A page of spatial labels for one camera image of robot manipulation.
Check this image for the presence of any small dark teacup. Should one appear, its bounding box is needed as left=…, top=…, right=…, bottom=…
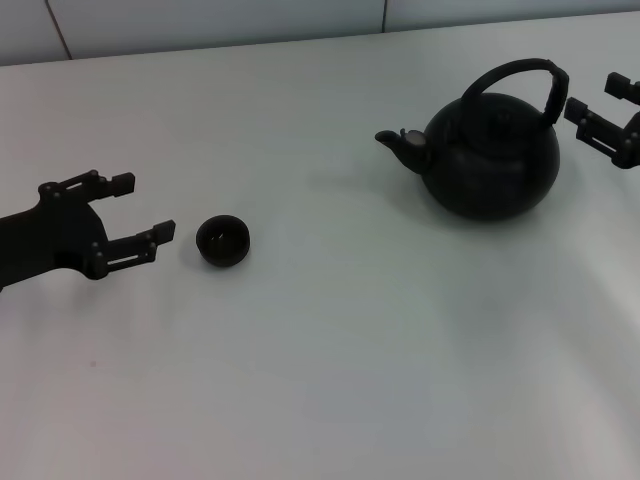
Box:
left=195, top=213, right=252, bottom=271

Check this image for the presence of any black round teapot with handle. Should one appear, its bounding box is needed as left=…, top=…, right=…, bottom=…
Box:
left=374, top=58, right=570, bottom=222

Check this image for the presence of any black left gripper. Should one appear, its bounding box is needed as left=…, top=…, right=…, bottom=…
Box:
left=0, top=169, right=178, bottom=292

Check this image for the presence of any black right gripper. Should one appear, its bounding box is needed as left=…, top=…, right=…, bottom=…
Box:
left=563, top=72, right=640, bottom=171

